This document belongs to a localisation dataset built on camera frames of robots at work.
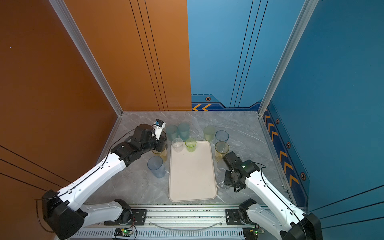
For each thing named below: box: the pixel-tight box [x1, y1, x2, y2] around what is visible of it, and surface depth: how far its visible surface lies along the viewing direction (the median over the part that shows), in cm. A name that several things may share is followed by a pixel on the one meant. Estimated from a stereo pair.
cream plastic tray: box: [168, 140, 218, 202], surface depth 91 cm
